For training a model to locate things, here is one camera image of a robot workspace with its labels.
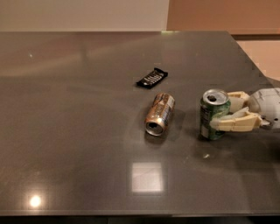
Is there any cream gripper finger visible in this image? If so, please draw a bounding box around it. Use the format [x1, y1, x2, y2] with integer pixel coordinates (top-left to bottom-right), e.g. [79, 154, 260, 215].
[210, 107, 270, 132]
[227, 91, 249, 113]

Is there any black snack bar wrapper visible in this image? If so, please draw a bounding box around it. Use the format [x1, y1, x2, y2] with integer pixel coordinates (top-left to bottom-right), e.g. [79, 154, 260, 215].
[136, 67, 168, 89]

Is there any gold soda can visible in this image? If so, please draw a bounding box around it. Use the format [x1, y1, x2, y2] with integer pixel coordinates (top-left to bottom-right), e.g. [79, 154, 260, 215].
[145, 93, 175, 137]

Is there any green soda can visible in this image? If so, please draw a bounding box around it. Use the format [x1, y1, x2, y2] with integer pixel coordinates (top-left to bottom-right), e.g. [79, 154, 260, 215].
[199, 89, 231, 140]

